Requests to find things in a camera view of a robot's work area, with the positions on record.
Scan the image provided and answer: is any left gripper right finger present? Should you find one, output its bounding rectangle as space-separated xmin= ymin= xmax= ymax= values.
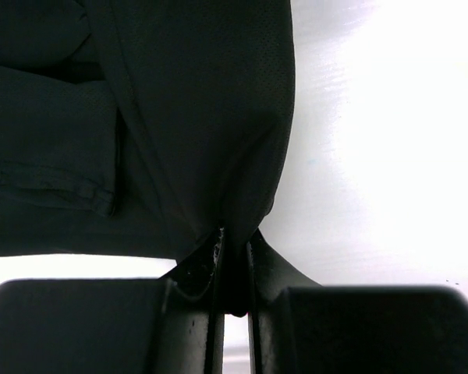
xmin=246 ymin=233 xmax=468 ymax=373

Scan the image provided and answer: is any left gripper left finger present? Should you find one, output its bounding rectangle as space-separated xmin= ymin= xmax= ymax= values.
xmin=0 ymin=229 xmax=225 ymax=373

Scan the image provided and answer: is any black t-shirt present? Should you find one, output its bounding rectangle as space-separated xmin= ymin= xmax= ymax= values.
xmin=0 ymin=1 xmax=295 ymax=316

